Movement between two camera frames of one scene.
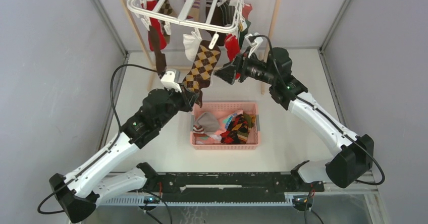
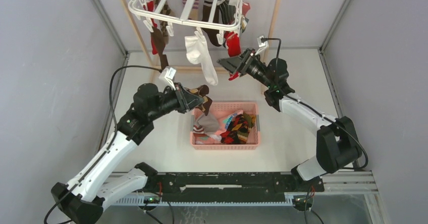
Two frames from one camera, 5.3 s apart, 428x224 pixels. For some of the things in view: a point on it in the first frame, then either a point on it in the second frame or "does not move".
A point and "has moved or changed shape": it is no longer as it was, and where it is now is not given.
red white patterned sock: x=233 y=47 does not move
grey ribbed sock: x=209 y=122 does not move
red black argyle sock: x=236 y=124 does not move
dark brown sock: x=160 y=57 has moved or changed shape
